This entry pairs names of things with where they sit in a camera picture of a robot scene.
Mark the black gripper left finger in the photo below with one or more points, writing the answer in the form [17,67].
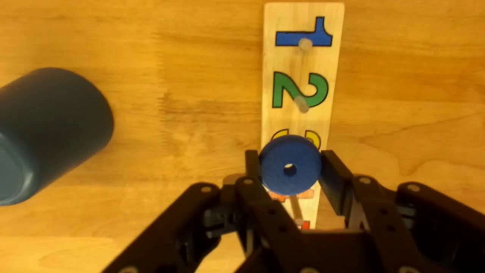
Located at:
[222,222]

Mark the wooden number peg board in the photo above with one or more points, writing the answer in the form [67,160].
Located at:
[282,66]

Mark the dark blue plastic cup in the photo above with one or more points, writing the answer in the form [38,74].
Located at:
[51,131]

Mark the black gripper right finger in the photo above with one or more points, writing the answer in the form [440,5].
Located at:
[399,222]

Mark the thin wooden dowel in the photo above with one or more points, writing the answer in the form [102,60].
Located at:
[302,105]
[305,45]

